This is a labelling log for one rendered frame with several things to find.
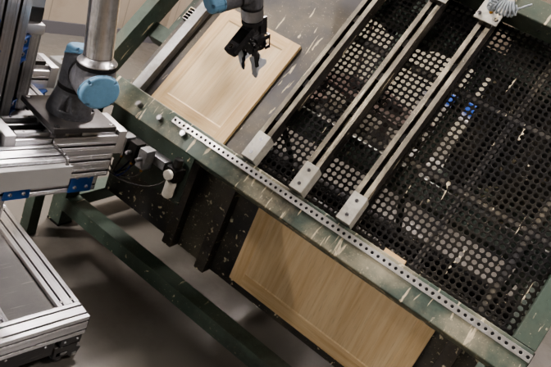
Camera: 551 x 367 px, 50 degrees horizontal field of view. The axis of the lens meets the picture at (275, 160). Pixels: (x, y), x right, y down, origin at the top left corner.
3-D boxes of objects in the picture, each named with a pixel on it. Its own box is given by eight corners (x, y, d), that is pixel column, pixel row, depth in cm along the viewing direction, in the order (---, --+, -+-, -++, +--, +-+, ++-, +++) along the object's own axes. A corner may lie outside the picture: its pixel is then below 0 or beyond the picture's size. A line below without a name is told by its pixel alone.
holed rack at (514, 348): (171, 121, 256) (170, 121, 255) (175, 116, 257) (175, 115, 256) (528, 363, 194) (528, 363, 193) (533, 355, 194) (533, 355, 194)
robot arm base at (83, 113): (59, 122, 182) (66, 94, 178) (37, 99, 190) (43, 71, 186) (102, 121, 194) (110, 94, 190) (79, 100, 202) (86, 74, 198)
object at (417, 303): (88, 88, 286) (77, 77, 276) (105, 70, 288) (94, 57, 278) (512, 384, 202) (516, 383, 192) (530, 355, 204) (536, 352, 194)
